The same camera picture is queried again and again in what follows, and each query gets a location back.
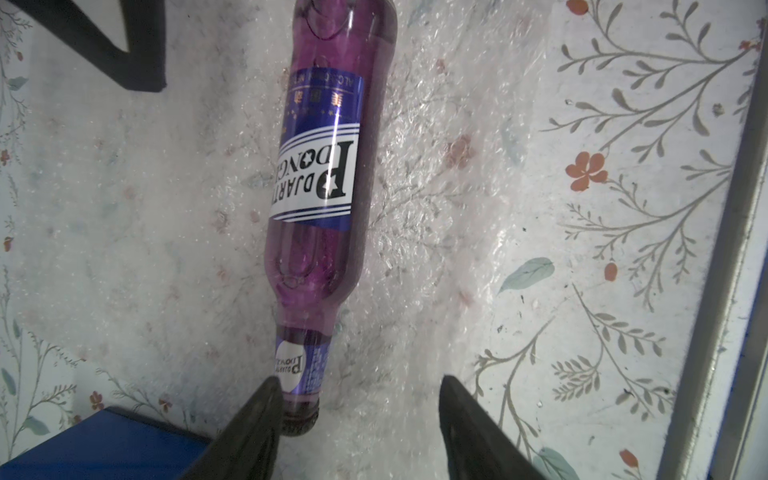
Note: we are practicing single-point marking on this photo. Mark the purple glass bottle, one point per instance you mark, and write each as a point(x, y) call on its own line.
point(342, 52)

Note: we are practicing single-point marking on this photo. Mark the blue tape dispenser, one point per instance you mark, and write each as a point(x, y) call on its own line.
point(112, 444)

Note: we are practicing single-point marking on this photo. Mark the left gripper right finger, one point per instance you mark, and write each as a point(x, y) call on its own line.
point(476, 447)

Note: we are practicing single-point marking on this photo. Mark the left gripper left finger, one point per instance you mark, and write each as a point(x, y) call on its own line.
point(247, 448)

